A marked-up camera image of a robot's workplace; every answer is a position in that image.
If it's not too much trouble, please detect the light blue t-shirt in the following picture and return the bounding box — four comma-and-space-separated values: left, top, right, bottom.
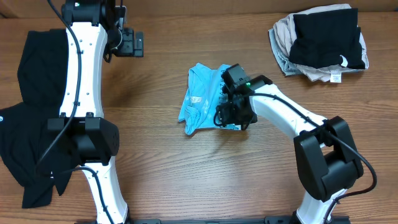
178, 63, 230, 136

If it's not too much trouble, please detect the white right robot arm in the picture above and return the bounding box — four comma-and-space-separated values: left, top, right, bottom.
214, 74, 363, 223

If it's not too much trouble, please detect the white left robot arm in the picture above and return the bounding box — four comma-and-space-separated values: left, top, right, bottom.
43, 0, 144, 223

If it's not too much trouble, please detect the grey folded garment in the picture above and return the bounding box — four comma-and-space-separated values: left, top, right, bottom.
269, 29, 302, 76

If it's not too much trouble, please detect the beige folded garment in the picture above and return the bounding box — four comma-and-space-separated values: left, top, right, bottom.
273, 4, 369, 82

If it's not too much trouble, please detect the black folded garment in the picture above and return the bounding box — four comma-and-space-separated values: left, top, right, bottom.
289, 8, 365, 69

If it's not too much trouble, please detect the black garment on left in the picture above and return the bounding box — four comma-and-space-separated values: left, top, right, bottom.
1, 29, 76, 208

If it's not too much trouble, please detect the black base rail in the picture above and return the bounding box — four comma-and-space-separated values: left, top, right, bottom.
74, 214, 351, 224

